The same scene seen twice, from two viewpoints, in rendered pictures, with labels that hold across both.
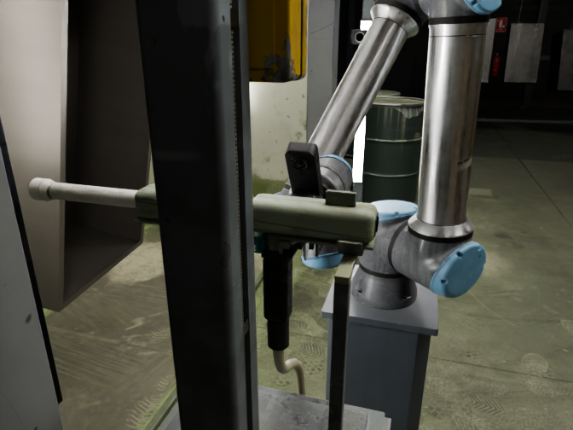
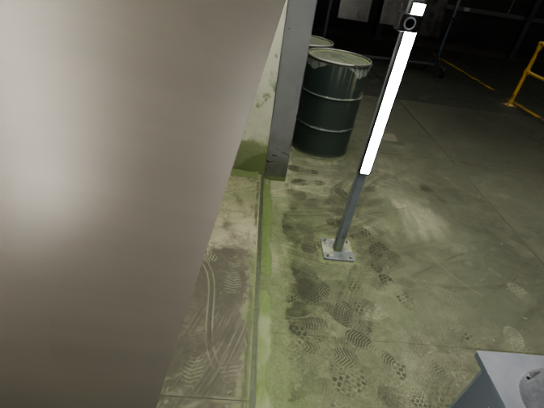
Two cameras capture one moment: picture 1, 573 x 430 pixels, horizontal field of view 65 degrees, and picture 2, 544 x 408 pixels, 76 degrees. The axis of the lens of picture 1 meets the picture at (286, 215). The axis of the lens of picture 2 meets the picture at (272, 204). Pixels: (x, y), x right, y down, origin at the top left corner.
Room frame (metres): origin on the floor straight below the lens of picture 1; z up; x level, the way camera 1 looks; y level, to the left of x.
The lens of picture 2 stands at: (0.99, 0.68, 1.50)
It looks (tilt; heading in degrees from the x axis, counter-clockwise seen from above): 35 degrees down; 338
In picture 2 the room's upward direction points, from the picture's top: 9 degrees clockwise
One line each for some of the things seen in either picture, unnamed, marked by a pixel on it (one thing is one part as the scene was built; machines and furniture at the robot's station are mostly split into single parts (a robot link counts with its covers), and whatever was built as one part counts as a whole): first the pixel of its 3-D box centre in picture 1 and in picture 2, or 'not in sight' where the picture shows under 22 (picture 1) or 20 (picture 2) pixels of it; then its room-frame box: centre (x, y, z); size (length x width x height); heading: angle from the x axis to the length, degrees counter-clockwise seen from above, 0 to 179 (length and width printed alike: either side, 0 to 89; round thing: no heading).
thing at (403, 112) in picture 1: (388, 151); (329, 104); (3.90, -0.89, 0.44); 0.59 x 0.58 x 0.89; 178
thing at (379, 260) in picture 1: (390, 234); not in sight; (1.16, -0.29, 0.83); 0.17 x 0.15 x 0.18; 31
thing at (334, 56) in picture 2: (391, 102); (339, 57); (3.91, -0.89, 0.86); 0.54 x 0.54 x 0.01
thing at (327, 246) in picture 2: not in sight; (337, 249); (2.44, -0.40, 0.01); 0.20 x 0.20 x 0.01; 73
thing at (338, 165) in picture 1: (326, 183); not in sight; (0.83, -0.08, 1.07); 0.12 x 0.09 x 0.10; 163
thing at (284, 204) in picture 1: (192, 258); not in sight; (0.56, 0.13, 1.05); 0.49 x 0.05 x 0.23; 73
